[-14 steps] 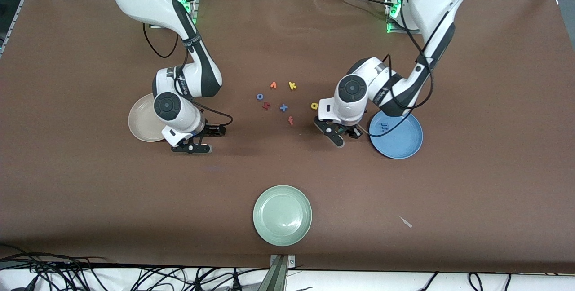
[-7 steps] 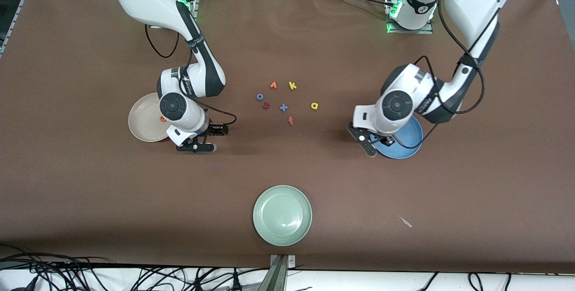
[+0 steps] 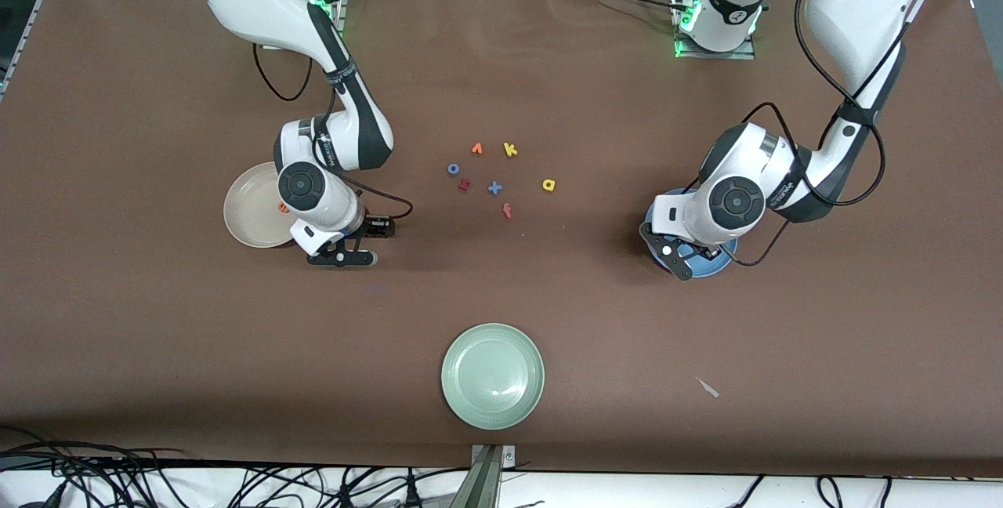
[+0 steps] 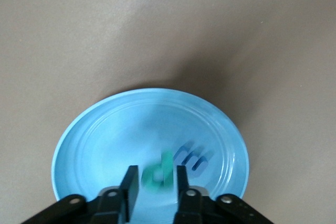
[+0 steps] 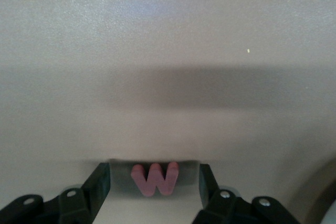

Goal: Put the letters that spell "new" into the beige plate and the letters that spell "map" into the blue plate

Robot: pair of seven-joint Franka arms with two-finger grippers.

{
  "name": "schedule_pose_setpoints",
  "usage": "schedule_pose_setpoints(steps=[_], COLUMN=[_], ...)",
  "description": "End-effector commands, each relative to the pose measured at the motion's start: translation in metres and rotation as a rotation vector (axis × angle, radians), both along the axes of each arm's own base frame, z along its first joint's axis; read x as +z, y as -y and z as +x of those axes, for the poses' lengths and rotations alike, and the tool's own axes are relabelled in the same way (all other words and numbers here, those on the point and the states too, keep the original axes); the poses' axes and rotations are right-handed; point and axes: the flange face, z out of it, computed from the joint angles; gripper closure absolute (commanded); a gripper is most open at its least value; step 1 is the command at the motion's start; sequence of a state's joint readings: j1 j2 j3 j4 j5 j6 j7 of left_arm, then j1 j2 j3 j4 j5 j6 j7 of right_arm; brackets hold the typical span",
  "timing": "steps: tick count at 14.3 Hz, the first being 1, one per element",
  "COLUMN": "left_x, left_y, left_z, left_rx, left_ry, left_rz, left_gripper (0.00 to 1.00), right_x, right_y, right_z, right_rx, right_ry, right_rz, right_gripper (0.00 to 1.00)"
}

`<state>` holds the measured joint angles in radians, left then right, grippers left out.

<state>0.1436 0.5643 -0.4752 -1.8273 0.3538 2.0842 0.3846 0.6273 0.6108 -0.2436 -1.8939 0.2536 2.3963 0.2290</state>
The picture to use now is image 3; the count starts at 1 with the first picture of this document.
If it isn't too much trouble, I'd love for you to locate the beige plate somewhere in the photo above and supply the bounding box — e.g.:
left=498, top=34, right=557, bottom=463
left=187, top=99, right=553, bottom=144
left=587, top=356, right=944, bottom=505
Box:
left=223, top=161, right=297, bottom=249

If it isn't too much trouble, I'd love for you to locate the blue plate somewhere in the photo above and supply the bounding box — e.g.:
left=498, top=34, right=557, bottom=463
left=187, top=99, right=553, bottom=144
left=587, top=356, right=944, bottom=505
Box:
left=644, top=188, right=739, bottom=280

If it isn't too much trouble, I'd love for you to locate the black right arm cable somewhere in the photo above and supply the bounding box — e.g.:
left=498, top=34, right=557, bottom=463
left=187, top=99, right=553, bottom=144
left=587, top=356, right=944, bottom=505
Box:
left=252, top=42, right=415, bottom=220

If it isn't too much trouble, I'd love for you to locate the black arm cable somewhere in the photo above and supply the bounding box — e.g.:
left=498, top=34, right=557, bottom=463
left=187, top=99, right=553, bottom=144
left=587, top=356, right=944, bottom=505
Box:
left=697, top=0, right=886, bottom=266
left=252, top=42, right=415, bottom=220

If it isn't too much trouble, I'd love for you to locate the brown table cover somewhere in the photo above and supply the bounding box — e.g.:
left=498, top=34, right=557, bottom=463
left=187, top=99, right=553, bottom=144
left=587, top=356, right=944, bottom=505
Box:
left=0, top=0, right=1003, bottom=479

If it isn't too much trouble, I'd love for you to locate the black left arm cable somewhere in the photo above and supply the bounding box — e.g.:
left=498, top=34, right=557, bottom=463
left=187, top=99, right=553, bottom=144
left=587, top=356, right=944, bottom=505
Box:
left=697, top=0, right=886, bottom=266

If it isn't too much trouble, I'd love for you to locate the green plate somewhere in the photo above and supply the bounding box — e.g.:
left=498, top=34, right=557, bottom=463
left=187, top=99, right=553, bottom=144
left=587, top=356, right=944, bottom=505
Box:
left=440, top=323, right=545, bottom=430

